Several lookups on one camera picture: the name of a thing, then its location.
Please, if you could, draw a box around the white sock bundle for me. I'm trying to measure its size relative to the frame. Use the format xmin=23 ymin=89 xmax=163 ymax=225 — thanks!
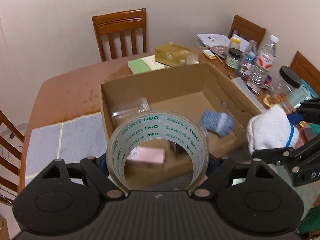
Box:
xmin=246 ymin=105 xmax=300 ymax=154

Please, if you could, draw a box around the blue knitted sock roll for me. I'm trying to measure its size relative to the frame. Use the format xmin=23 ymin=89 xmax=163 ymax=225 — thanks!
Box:
xmin=200 ymin=110 xmax=234 ymax=138

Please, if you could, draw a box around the pink rectangular box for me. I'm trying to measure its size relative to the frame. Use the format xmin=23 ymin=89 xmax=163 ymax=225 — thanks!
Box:
xmin=127 ymin=146 xmax=165 ymax=165

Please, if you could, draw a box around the clear packing tape roll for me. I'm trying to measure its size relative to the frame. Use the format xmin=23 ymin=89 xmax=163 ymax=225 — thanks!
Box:
xmin=106 ymin=111 xmax=209 ymax=193

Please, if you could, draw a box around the clear plastic cup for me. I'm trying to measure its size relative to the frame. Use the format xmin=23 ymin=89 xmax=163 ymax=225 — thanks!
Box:
xmin=110 ymin=97 xmax=150 ymax=127

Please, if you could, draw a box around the jar of black clips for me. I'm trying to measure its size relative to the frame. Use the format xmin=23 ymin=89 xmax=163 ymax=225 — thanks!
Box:
xmin=169 ymin=141 xmax=185 ymax=154

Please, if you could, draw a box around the black lidded clear jar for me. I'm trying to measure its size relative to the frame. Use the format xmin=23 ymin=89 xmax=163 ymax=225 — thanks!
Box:
xmin=270 ymin=66 xmax=302 ymax=104

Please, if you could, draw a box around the wooden chair at right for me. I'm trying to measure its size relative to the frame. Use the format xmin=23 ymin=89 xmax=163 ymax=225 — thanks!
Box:
xmin=290 ymin=51 xmax=320 ymax=95

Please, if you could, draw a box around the wooden chair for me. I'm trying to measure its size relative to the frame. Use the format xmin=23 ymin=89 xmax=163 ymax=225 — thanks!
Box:
xmin=1 ymin=111 xmax=25 ymax=206
xmin=228 ymin=15 xmax=266 ymax=48
xmin=290 ymin=51 xmax=320 ymax=95
xmin=92 ymin=8 xmax=147 ymax=62

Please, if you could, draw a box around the blue grey checked cloth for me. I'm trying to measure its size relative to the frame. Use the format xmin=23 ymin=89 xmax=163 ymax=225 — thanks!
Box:
xmin=24 ymin=112 xmax=320 ymax=228

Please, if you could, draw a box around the clear water bottle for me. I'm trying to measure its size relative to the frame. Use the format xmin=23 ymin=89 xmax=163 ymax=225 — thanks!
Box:
xmin=247 ymin=35 xmax=279 ymax=90

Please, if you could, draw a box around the wooden chair at left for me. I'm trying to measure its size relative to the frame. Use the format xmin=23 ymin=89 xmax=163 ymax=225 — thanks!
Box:
xmin=1 ymin=111 xmax=25 ymax=206

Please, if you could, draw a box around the blue snack packet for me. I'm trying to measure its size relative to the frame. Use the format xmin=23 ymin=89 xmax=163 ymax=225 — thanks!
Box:
xmin=239 ymin=51 xmax=255 ymax=78

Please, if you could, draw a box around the dark lidded glass jar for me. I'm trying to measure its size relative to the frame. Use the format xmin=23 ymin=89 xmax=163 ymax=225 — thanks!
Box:
xmin=225 ymin=48 xmax=242 ymax=70

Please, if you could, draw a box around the wooden chair far right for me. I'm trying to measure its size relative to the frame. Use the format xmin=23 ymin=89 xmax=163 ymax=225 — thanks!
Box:
xmin=228 ymin=15 xmax=266 ymax=48

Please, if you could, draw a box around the yellow lidded jar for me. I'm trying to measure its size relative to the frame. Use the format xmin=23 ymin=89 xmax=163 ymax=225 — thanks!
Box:
xmin=229 ymin=37 xmax=241 ymax=50

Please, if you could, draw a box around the brown cardboard box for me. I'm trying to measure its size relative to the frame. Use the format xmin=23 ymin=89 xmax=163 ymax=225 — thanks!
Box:
xmin=100 ymin=62 xmax=261 ymax=191

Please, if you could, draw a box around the white paper stack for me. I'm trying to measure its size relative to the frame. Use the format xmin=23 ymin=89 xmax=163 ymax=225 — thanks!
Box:
xmin=197 ymin=34 xmax=230 ymax=47

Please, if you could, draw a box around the olive tissue box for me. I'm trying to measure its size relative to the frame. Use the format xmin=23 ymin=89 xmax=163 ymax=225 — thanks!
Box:
xmin=154 ymin=42 xmax=199 ymax=67

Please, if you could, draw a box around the green notebook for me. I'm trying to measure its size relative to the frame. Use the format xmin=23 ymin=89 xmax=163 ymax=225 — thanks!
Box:
xmin=127 ymin=55 xmax=169 ymax=74

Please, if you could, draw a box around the wooden chair at far side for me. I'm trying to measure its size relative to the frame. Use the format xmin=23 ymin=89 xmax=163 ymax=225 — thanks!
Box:
xmin=92 ymin=8 xmax=147 ymax=62

